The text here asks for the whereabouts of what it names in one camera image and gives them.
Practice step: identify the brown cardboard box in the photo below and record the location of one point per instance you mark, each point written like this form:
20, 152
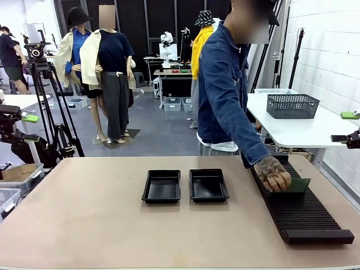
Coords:
19, 170

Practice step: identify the green circuit board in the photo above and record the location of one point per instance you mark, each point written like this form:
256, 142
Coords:
299, 185

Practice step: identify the clear bin with cardboard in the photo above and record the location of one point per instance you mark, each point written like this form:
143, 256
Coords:
25, 184

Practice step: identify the dark mannequin floor plate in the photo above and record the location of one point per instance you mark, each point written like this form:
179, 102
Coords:
132, 133

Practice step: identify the black bag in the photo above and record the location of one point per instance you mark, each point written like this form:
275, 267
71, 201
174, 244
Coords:
42, 153

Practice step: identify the clear floor storage box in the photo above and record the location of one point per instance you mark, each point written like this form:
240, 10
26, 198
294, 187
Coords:
78, 104

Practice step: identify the black light stand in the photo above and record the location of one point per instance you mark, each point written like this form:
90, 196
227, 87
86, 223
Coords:
298, 47

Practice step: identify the mannequin with navy shirt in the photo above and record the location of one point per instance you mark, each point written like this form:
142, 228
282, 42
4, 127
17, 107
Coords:
115, 50

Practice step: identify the clear plastic bin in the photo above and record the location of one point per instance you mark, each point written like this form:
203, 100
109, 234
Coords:
8, 198

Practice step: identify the tattooed right hand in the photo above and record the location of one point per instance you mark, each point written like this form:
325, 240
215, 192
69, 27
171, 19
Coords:
274, 171

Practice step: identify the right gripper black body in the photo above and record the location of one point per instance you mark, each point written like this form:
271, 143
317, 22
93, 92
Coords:
355, 139

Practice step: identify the black camera tripod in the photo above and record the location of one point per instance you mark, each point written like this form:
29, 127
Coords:
35, 53

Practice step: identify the mannequin with yellow top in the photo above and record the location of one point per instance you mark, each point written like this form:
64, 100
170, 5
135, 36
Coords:
197, 56

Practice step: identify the man in black t-shirt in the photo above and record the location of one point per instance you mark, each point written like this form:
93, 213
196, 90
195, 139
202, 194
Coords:
9, 50

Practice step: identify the right forearm in denim sleeve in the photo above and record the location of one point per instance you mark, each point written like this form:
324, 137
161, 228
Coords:
242, 132

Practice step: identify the person in denim jacket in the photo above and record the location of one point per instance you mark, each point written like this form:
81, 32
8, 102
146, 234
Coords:
216, 70

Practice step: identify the grey step stool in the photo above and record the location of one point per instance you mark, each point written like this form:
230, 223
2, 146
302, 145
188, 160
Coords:
139, 77

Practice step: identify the mannequin with black hat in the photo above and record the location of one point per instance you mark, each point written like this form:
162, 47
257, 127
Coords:
76, 53

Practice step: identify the clear lidded container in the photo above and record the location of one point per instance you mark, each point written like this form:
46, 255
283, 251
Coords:
275, 90

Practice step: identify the grey plastic mesh basket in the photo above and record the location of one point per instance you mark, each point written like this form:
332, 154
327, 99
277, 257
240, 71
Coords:
292, 107

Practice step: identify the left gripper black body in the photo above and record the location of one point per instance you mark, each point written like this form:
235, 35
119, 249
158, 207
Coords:
7, 123

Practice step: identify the black ESD tray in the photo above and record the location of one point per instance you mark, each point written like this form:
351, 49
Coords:
208, 199
161, 200

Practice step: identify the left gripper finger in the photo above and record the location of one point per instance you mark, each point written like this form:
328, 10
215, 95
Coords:
31, 118
29, 138

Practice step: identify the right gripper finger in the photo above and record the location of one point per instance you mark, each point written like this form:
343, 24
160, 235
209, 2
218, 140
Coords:
350, 115
339, 138

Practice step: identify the black slotted board rack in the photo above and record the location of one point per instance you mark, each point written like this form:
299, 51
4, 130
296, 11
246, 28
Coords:
303, 213

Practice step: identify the background table with buttons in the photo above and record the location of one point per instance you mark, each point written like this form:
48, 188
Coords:
168, 72

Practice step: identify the small white background robot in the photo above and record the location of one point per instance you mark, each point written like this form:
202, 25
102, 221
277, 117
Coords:
166, 54

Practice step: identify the clear plastic storage box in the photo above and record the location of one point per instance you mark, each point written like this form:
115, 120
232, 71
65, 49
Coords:
172, 105
187, 104

